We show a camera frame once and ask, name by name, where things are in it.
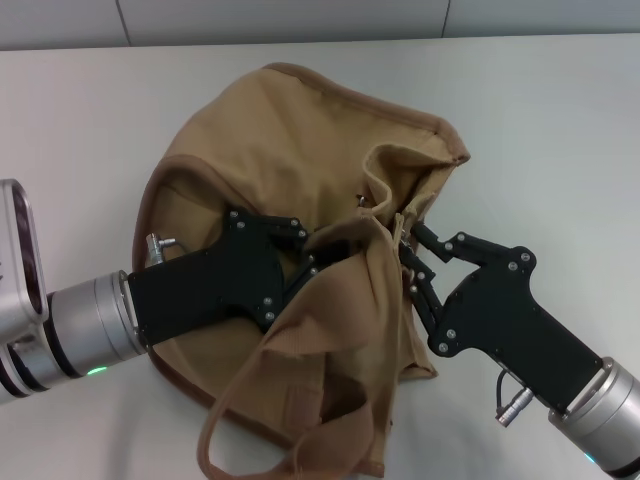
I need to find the khaki canvas food bag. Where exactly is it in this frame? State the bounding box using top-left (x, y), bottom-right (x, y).
top-left (133, 61), bottom-right (472, 478)

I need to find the right gripper cable with connector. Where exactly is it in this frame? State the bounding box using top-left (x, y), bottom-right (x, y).
top-left (493, 366), bottom-right (527, 427)

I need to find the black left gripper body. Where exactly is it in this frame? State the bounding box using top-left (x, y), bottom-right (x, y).
top-left (126, 208), bottom-right (290, 347)

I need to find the gripper cable with connector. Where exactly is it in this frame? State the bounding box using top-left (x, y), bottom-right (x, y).
top-left (493, 366), bottom-right (527, 427)
top-left (144, 231), bottom-right (180, 267)

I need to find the left gripper cable with connector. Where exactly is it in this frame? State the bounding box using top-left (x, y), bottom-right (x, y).
top-left (144, 231), bottom-right (180, 267)

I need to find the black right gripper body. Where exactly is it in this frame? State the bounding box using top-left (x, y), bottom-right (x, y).
top-left (426, 246), bottom-right (604, 414)

